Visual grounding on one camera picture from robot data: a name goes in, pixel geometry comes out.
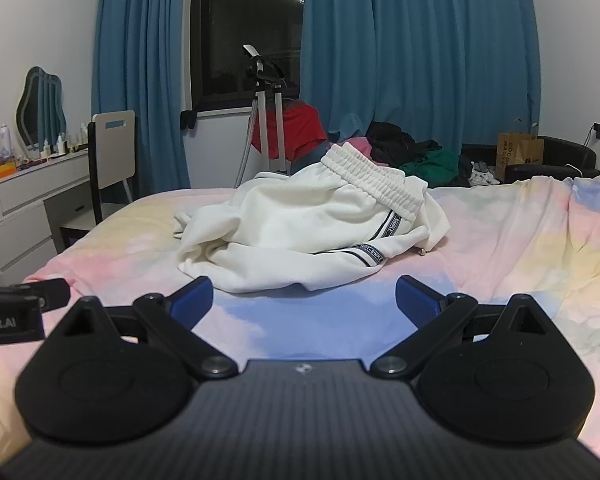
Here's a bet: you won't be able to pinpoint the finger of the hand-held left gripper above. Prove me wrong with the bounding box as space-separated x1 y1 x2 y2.
10 278 72 312

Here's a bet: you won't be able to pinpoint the dark navy clothing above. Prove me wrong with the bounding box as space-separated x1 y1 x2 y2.
455 152 476 188

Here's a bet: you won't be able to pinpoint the black armchair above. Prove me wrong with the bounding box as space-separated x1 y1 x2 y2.
460 135 600 186

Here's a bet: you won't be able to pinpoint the white and black chair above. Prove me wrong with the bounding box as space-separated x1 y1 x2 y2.
60 110 137 248

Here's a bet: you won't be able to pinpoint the brown paper bag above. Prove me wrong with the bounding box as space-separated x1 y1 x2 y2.
496 120 545 183

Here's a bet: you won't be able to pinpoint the white dresser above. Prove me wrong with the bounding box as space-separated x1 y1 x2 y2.
0 147 93 286

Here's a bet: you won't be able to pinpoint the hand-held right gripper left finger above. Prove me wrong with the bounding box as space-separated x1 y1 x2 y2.
55 276 239 380

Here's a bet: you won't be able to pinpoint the black clothing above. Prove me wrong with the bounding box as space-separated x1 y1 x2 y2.
365 121 443 167

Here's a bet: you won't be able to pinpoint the pastel bed blanket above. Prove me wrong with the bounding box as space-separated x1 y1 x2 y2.
0 172 600 461

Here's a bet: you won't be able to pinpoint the wavy mirror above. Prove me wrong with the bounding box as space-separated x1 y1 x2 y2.
15 66 67 150

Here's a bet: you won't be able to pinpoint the dark window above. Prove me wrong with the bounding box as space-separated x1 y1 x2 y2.
190 0 306 111

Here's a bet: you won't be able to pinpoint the white pants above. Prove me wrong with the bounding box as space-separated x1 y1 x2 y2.
172 142 451 293

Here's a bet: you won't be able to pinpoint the green clothing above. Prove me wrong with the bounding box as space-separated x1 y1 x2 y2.
399 149 460 188

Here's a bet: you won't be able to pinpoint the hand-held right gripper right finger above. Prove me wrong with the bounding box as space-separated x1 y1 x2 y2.
370 275 553 380

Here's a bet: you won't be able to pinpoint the blue curtain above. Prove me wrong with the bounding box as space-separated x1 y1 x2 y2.
300 0 541 151
91 0 206 196

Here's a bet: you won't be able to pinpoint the white patterned cloth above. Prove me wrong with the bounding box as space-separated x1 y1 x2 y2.
467 160 501 186

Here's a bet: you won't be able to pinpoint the white charging cable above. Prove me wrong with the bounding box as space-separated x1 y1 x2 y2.
565 127 600 178

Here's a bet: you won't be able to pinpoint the white tripod stand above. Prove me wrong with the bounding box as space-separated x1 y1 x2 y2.
232 44 288 188

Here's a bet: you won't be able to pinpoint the red cloth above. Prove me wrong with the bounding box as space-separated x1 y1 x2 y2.
250 100 328 161

